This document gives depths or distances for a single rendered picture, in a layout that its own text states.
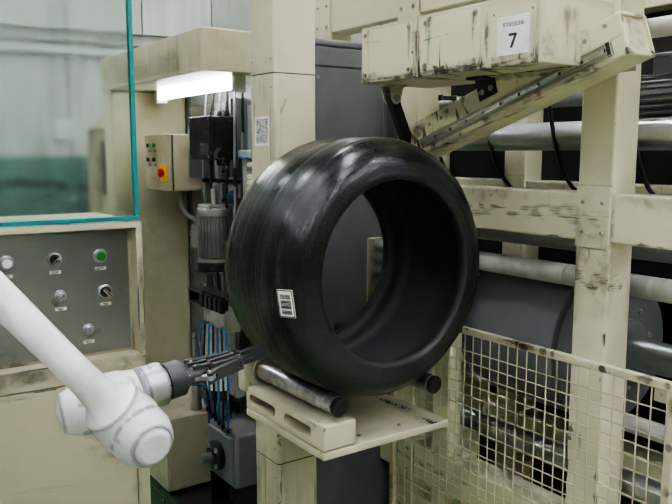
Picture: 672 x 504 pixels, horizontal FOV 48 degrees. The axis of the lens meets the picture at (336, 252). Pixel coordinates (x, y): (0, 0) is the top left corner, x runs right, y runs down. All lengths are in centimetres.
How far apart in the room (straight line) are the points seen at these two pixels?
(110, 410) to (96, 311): 85
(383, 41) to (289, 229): 67
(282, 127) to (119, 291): 66
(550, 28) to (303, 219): 64
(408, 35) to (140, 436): 115
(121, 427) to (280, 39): 106
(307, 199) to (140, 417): 55
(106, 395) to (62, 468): 89
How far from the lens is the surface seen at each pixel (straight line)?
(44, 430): 215
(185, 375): 154
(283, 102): 194
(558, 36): 167
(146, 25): 1109
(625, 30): 168
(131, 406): 134
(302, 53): 198
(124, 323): 219
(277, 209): 157
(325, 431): 167
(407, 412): 194
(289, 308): 153
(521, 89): 182
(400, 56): 194
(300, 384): 177
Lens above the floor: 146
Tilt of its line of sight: 8 degrees down
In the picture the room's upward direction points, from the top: straight up
